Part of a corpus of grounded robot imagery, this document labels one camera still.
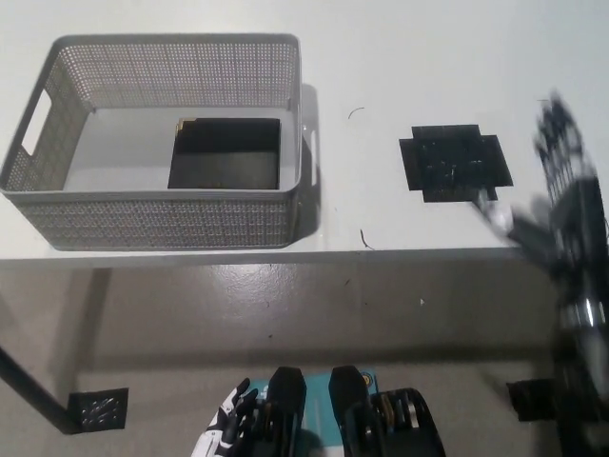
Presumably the black cardboard box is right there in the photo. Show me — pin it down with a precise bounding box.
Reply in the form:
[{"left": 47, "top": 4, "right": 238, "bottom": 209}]
[{"left": 167, "top": 117, "right": 284, "bottom": 191}]

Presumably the black perforated floor plate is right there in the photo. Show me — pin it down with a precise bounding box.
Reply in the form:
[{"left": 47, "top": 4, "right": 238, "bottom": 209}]
[
  {"left": 505, "top": 378, "right": 568, "bottom": 423},
  {"left": 68, "top": 387, "right": 130, "bottom": 433}
]

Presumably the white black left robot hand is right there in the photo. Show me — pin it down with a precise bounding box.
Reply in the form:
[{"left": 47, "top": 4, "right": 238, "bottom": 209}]
[{"left": 207, "top": 377, "right": 261, "bottom": 443}]

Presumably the grey perforated plastic basket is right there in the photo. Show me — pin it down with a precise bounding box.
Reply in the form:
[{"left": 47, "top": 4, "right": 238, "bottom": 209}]
[{"left": 0, "top": 32, "right": 320, "bottom": 252}]

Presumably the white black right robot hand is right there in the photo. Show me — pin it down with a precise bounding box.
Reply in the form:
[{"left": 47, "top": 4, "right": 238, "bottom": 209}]
[{"left": 474, "top": 89, "right": 600, "bottom": 251}]

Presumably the black ribbed robot body block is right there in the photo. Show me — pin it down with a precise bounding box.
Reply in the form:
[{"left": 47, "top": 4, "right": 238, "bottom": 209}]
[
  {"left": 328, "top": 365, "right": 446, "bottom": 457},
  {"left": 237, "top": 366, "right": 306, "bottom": 457}
]

